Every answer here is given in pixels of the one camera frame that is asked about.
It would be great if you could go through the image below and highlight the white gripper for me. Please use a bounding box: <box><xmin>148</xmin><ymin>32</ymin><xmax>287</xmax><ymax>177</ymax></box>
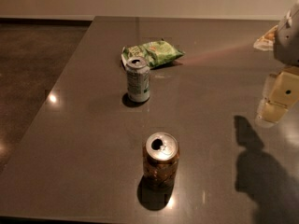
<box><xmin>253</xmin><ymin>0</ymin><xmax>299</xmax><ymax>128</ymax></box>

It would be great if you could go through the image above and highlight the green chip bag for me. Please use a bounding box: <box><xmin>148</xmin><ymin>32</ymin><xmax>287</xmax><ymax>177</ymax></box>
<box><xmin>121</xmin><ymin>40</ymin><xmax>184</xmax><ymax>69</ymax></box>

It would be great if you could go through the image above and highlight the orange soda can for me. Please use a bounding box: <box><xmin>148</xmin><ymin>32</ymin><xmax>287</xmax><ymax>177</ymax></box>
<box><xmin>143</xmin><ymin>133</ymin><xmax>179</xmax><ymax>189</ymax></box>

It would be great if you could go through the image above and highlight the green white 7up can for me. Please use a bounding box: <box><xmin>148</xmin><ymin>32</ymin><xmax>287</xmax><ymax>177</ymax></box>
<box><xmin>126</xmin><ymin>57</ymin><xmax>150</xmax><ymax>103</ymax></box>

